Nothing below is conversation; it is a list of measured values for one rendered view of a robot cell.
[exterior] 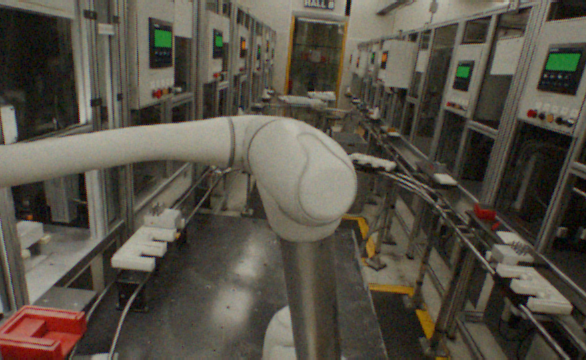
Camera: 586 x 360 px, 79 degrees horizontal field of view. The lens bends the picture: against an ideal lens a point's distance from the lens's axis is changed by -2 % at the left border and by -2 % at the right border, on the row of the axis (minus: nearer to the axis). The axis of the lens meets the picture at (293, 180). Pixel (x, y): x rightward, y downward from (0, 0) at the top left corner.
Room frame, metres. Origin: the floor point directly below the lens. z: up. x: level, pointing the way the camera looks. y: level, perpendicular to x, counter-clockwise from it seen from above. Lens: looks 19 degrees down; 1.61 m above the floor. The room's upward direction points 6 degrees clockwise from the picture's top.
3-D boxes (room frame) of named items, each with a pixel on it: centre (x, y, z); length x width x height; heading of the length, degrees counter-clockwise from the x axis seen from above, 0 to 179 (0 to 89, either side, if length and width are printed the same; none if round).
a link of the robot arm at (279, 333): (0.80, -0.05, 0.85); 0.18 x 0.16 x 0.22; 25
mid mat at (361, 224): (3.17, -0.56, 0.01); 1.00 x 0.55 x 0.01; 0
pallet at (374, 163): (2.85, -0.62, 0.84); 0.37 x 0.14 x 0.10; 58
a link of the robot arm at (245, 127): (0.71, 0.05, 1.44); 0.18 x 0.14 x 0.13; 115
